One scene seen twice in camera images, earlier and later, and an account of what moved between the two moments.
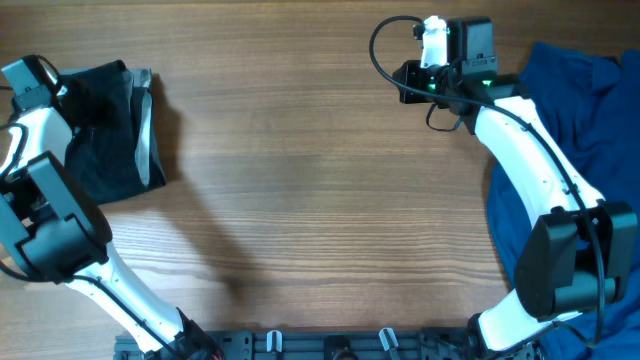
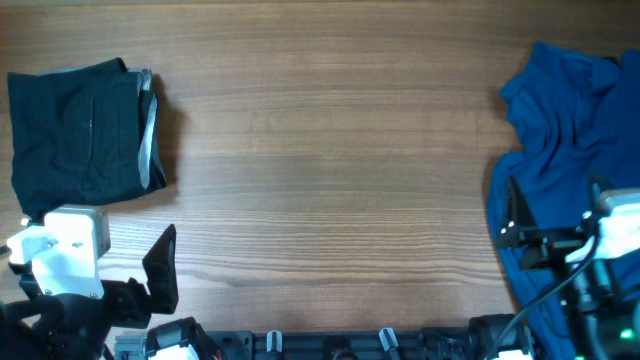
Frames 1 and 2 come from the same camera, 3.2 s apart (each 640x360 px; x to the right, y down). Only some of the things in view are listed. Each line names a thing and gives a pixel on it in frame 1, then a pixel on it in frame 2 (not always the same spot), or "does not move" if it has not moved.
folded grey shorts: x=113 y=151 does not move
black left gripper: x=91 y=98 to x=131 y=297
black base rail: x=324 y=345 does not move
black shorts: x=103 y=160 does not move
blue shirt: x=588 y=103 does not move
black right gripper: x=409 y=72 to x=548 y=241
